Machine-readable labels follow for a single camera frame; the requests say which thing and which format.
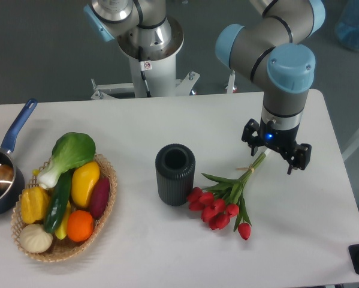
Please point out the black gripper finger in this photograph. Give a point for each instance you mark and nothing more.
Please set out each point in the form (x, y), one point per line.
(299, 157)
(250, 135)

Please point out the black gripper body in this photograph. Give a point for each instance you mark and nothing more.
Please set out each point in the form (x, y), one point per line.
(278, 134)

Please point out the red tulip bouquet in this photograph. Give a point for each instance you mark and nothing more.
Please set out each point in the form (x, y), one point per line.
(224, 201)

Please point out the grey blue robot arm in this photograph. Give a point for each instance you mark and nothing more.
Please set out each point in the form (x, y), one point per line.
(270, 55)

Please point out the dark grey ribbed vase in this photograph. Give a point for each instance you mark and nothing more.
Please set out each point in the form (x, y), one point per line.
(175, 169)

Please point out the blue translucent container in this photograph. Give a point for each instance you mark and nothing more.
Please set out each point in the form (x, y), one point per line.
(347, 27)

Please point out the purple sweet potato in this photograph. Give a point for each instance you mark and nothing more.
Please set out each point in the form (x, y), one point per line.
(99, 198)

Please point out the yellow mango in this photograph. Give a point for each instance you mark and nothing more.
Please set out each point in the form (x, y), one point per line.
(83, 182)

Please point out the green bok choy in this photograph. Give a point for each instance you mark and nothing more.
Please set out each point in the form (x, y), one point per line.
(72, 150)

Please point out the orange fruit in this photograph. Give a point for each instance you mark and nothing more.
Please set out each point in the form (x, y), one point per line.
(80, 226)

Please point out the green cucumber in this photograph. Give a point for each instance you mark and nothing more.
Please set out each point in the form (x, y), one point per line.
(58, 203)

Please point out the yellow banana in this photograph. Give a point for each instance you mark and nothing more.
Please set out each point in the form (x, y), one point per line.
(61, 231)

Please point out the woven wicker basket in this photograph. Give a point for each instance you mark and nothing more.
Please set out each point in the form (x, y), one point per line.
(63, 249)

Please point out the white steamed bun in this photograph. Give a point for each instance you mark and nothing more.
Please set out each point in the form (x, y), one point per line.
(34, 239)

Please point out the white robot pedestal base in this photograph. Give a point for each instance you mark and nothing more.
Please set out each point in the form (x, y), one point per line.
(152, 60)

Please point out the blue handled saucepan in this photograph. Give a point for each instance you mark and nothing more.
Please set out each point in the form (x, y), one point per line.
(11, 178)

